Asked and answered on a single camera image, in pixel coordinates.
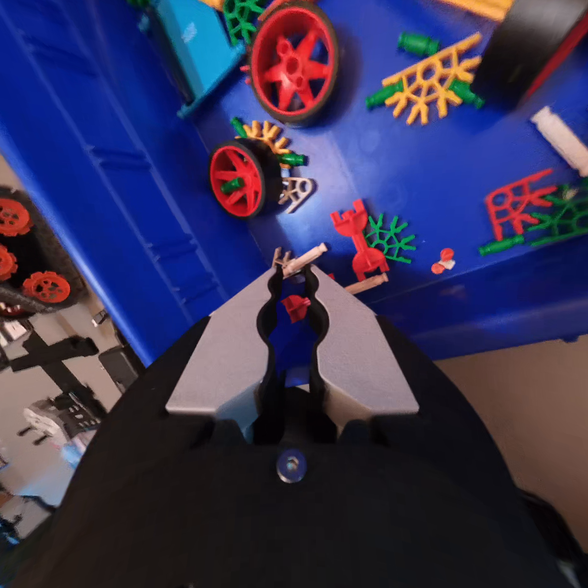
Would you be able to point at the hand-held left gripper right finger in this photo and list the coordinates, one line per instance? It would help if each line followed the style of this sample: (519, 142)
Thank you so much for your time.
(363, 367)

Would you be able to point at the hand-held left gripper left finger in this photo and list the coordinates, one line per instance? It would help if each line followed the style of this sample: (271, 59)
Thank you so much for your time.
(225, 367)

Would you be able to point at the beige rod with grey connector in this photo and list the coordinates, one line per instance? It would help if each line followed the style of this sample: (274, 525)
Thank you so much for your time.
(305, 259)

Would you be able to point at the blue storage bin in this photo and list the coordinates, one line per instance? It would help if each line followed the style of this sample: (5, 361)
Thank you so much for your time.
(138, 138)

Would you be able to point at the beige toy rod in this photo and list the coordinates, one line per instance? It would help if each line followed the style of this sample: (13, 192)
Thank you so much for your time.
(367, 283)

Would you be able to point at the small red toy piece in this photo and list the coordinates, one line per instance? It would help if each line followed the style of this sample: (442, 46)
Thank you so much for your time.
(294, 307)

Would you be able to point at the red double-ended toy piece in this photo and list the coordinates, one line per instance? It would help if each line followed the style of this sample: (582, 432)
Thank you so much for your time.
(360, 243)

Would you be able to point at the small red and white bits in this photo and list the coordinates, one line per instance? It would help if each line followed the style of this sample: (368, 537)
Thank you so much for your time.
(445, 254)

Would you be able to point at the grey toy connector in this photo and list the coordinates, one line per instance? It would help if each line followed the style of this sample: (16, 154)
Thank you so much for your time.
(307, 193)

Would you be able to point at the green short toy rod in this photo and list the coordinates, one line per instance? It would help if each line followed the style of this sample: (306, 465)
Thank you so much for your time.
(500, 246)
(415, 42)

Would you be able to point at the toy tracked robot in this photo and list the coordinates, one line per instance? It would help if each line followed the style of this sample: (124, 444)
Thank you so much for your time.
(46, 287)

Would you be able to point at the small red toy wheel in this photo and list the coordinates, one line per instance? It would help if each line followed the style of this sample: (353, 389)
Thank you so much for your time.
(273, 174)

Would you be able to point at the small yellow toy connector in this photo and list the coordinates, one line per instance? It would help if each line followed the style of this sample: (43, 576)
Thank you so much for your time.
(268, 138)

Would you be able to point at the red toy connector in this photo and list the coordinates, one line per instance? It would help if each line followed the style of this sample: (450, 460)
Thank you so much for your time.
(519, 184)

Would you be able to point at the white toy rod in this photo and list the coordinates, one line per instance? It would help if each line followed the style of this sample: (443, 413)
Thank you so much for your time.
(558, 138)

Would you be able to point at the large red toy wheel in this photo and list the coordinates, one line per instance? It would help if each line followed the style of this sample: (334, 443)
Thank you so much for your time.
(291, 62)

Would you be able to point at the large yellow toy connector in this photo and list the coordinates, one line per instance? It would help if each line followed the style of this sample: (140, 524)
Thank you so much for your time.
(432, 60)

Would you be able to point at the light blue toy panel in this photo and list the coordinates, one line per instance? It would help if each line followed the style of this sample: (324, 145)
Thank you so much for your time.
(197, 50)

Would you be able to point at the black toy tyre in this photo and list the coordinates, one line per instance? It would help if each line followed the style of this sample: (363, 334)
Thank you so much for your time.
(523, 46)

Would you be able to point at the yellow toy panel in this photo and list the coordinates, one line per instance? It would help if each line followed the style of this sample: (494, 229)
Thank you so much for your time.
(482, 7)

